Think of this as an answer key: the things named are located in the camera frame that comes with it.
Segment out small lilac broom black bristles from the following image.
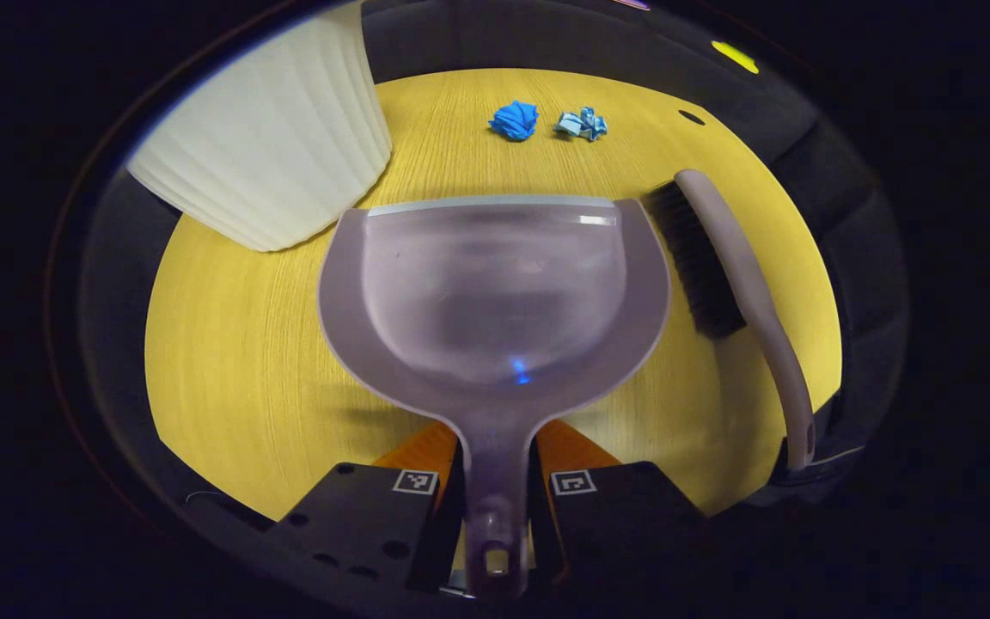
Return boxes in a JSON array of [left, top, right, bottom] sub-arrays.
[[642, 169, 817, 472]]

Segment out translucent lilac dustpan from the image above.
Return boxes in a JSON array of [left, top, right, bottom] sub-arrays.
[[316, 194, 673, 600]]

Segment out blue paper ball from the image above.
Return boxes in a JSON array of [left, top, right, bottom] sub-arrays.
[[487, 100, 541, 143]]

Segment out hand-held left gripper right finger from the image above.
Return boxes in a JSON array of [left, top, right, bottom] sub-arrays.
[[529, 418, 708, 587]]

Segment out light blue paper scrap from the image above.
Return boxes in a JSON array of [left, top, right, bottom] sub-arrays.
[[553, 106, 609, 142]]

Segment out white ribbed garbage bin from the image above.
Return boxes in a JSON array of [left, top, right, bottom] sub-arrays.
[[126, 3, 394, 254]]

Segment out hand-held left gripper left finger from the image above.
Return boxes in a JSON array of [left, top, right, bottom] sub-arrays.
[[265, 420, 468, 596]]

